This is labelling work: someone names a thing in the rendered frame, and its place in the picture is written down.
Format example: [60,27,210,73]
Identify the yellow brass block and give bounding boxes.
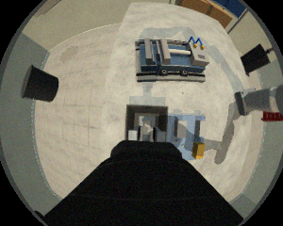
[191,142,205,159]

